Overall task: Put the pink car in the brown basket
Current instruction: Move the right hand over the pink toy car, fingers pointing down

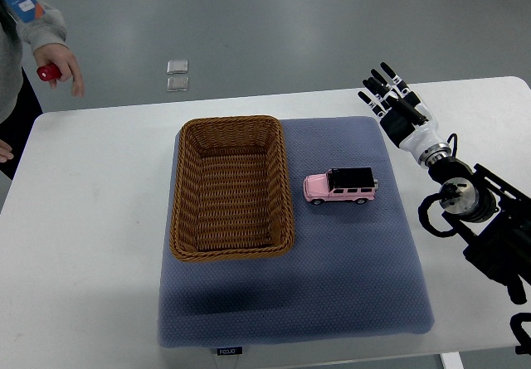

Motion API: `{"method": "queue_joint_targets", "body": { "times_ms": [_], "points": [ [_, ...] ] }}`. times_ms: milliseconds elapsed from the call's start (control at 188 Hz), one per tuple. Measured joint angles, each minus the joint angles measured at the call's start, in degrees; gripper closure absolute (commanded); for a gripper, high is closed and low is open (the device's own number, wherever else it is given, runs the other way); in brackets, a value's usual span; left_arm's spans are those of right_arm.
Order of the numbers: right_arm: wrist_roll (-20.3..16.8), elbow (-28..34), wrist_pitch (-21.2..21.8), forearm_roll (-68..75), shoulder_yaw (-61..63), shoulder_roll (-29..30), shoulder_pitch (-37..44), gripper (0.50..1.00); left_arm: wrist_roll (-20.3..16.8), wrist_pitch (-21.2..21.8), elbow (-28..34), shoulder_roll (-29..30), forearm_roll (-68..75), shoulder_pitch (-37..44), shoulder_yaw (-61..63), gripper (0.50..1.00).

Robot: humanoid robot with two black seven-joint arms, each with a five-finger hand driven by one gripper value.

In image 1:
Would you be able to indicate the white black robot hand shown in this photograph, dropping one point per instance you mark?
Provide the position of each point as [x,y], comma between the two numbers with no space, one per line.
[408,122]

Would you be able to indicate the pink toy car black roof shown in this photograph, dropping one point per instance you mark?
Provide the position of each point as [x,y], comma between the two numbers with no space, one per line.
[356,185]

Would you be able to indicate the red small object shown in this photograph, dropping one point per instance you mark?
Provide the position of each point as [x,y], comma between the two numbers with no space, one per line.
[49,72]

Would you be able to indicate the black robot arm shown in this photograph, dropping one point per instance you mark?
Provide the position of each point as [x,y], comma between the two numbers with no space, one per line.
[490,215]

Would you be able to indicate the grey sweater forearm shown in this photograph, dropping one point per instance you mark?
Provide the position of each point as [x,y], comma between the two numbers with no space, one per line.
[49,29]

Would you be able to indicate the brown wicker basket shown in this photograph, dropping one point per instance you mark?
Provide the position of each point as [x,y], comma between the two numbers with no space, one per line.
[231,197]

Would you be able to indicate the person's hand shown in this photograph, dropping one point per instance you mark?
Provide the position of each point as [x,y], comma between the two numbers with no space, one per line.
[66,61]

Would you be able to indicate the person's other hand fingertips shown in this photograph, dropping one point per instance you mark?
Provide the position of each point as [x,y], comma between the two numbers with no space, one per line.
[5,152]

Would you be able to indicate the blue-grey padded mat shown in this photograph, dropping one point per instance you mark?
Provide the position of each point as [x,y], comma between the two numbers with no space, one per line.
[353,271]

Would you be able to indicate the lower metal floor plate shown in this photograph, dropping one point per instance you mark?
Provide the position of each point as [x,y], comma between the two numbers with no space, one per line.
[177,83]

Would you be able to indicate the metal floor plate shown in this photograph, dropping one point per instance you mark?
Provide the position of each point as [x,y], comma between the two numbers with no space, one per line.
[177,67]
[177,83]

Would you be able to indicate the upper metal floor plate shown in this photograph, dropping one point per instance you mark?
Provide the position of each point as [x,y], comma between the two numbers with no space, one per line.
[177,67]

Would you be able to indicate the white table leg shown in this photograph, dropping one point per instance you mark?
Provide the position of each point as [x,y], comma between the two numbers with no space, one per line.
[451,360]

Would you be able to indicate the blue id badge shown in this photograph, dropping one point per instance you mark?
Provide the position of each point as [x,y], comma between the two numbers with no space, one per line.
[26,10]

